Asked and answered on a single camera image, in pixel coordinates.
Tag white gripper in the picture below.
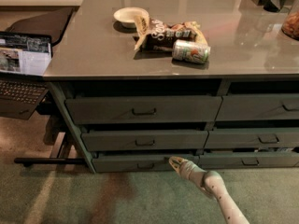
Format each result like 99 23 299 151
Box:
169 156 206 189

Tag grey drawer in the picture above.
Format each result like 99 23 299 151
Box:
65 95 221 124
91 152 200 174
216 94 299 121
205 128 299 149
81 130 207 151
198 152 299 169

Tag green soda can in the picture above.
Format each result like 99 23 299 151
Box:
172 40 210 63

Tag brown chip bag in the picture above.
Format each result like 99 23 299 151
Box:
134 16 207 52

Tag white ceramic bowl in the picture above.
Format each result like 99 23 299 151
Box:
114 7 149 29

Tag black open laptop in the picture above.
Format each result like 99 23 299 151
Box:
0 32 52 119

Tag grey cabinet frame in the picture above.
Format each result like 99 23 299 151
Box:
47 81 95 173

